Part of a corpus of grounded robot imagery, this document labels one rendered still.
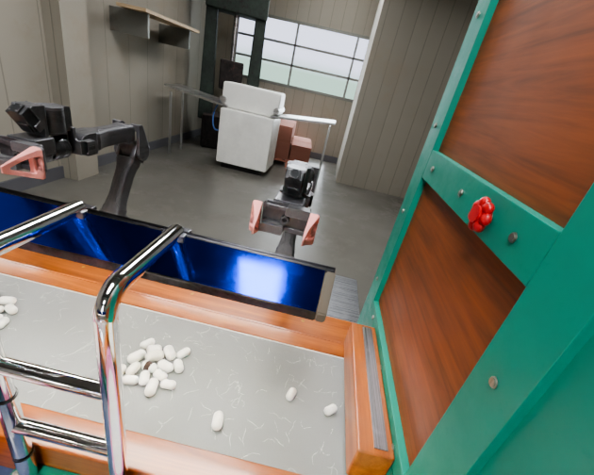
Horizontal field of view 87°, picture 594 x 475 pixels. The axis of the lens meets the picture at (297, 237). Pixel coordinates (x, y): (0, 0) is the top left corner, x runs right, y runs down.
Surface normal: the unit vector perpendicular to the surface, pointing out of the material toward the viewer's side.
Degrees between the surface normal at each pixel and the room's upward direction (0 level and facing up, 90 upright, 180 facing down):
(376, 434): 0
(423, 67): 90
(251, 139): 90
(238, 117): 90
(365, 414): 0
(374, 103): 90
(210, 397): 0
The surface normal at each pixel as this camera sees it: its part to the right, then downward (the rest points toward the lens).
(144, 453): 0.20, -0.88
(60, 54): -0.13, 0.42
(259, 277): 0.00, -0.11
